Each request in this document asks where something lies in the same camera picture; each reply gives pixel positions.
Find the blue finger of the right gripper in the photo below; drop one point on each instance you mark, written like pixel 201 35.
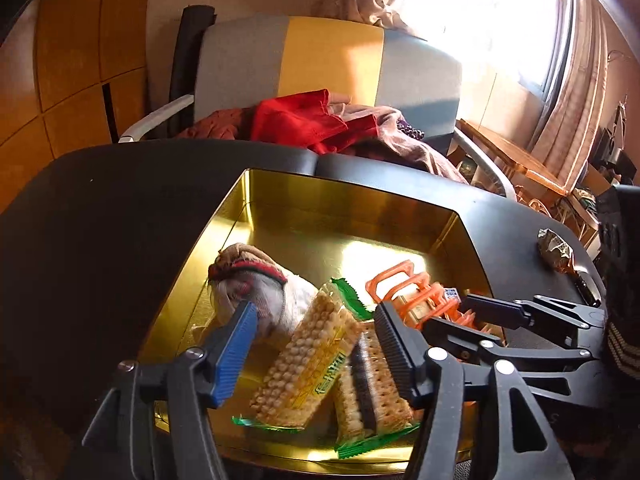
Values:
pixel 533 314
pixel 475 347

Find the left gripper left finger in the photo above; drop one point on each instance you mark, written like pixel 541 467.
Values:
pixel 226 350

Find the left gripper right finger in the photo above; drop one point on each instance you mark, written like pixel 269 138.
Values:
pixel 404 349

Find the cracker pack green wrapper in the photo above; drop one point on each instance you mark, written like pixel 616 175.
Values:
pixel 305 370
pixel 370 412

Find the orange plastic rack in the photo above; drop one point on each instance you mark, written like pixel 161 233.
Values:
pixel 416 297

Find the crumpled newspaper print wrapper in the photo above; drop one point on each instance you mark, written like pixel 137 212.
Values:
pixel 555 251

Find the cluttered wooden desk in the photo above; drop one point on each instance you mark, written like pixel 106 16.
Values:
pixel 614 159

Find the wooden side table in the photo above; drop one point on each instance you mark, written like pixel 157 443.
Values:
pixel 514 157

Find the red gold gift box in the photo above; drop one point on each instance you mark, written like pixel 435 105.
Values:
pixel 319 229

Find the striped beige curtain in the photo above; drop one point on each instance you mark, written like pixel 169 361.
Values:
pixel 566 135

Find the pink clothing pile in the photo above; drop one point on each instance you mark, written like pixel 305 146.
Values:
pixel 392 143

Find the red cloth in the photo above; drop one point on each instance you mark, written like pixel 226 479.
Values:
pixel 303 120

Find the grey yellow office chair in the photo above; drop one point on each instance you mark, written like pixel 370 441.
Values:
pixel 242 62

